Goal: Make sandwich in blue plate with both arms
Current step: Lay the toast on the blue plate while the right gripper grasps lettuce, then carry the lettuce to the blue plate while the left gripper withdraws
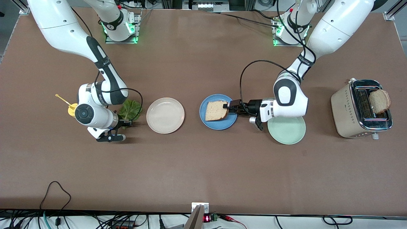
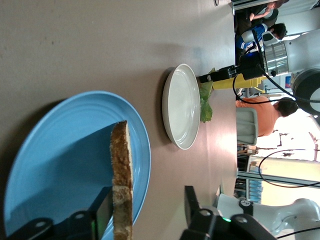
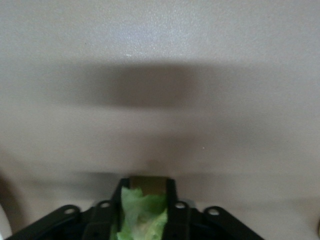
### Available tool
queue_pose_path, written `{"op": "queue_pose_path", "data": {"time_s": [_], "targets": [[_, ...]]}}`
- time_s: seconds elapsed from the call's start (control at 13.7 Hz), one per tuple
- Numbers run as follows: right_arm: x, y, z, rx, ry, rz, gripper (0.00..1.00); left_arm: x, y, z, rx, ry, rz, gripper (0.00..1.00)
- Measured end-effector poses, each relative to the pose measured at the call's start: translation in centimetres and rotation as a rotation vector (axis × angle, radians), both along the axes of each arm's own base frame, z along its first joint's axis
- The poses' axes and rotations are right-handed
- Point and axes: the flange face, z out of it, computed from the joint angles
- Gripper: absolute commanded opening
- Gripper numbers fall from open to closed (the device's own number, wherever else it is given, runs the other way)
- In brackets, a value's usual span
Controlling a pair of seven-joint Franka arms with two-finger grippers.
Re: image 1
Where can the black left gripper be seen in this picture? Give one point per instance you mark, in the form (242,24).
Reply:
(252,107)

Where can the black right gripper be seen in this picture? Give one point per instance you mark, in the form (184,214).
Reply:
(121,122)

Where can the green lettuce leaf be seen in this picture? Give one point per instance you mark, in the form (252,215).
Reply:
(130,109)

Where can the toasted bread slice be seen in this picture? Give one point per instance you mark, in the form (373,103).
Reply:
(381,101)
(214,111)

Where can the yellow squeeze bottle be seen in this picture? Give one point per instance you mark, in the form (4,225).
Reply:
(71,109)

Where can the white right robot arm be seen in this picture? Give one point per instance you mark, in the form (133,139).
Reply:
(63,28)

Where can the blue plate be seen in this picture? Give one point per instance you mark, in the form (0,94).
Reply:
(219,125)

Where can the pale pink plate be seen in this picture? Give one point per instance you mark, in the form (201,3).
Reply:
(165,116)

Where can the pale green plate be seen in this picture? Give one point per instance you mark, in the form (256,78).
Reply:
(286,133)

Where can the metal mounting plate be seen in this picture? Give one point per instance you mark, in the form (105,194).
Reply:
(194,206)

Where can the black power strip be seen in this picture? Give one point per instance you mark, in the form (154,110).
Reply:
(122,226)

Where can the black device white lights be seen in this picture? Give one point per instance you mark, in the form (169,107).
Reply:
(205,5)

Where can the beige chrome toaster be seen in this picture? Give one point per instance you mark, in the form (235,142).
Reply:
(345,111)

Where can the circuit board red display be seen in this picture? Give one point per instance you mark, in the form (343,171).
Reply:
(207,218)

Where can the black plug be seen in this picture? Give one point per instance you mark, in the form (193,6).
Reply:
(58,221)

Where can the aluminium camera post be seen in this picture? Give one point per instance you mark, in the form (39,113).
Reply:
(195,219)

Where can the metal corner bracket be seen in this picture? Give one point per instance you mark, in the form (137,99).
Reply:
(23,10)
(388,16)

